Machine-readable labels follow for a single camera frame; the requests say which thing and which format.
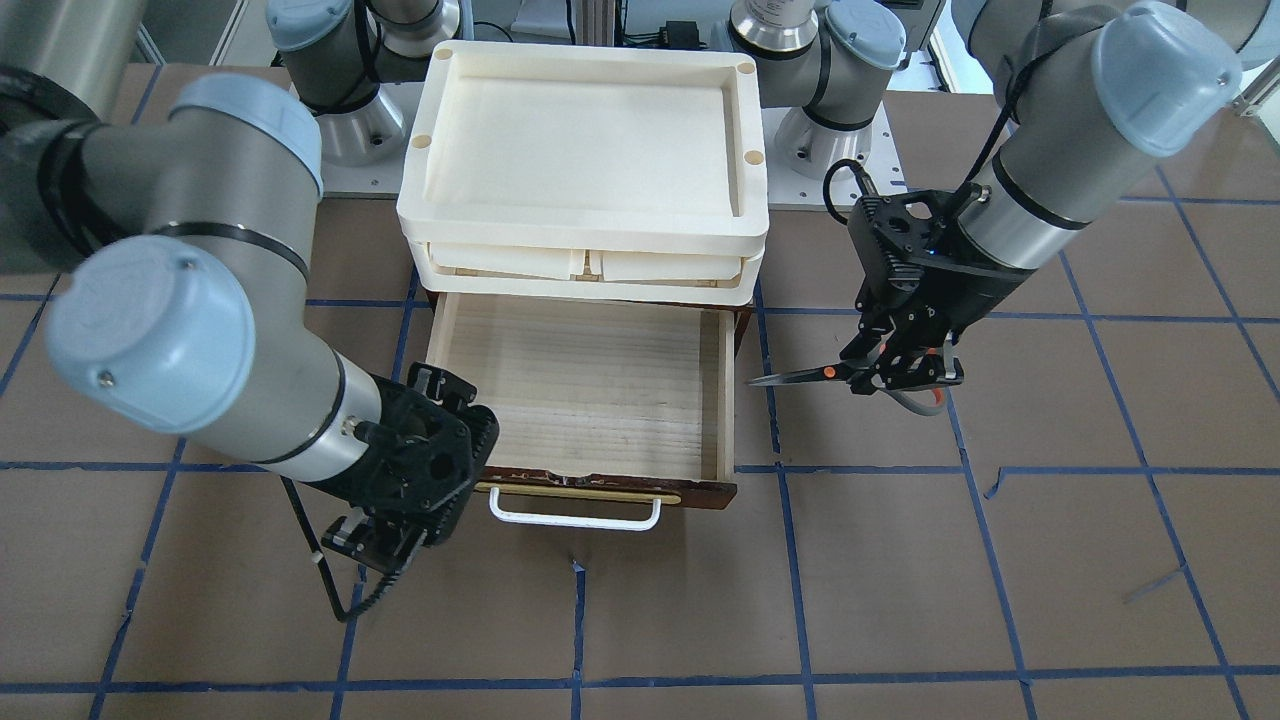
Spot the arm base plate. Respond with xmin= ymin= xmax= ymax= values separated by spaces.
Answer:
xmin=316 ymin=82 xmax=424 ymax=199
xmin=762 ymin=106 xmax=908 ymax=211

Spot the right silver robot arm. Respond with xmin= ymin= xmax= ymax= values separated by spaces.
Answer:
xmin=3 ymin=1 xmax=498 ymax=574

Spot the cream plastic tray stack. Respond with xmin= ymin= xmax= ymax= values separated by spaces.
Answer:
xmin=397 ymin=40 xmax=769 ymax=306

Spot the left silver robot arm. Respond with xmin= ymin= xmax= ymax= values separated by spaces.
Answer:
xmin=758 ymin=1 xmax=1277 ymax=401

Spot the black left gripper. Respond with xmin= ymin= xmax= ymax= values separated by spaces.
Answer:
xmin=840 ymin=188 xmax=1030 ymax=393

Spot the wooden drawer white handle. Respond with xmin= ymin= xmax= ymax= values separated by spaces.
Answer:
xmin=426 ymin=293 xmax=751 ymax=530

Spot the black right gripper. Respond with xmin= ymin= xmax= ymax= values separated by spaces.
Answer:
xmin=320 ymin=363 xmax=499 ymax=574

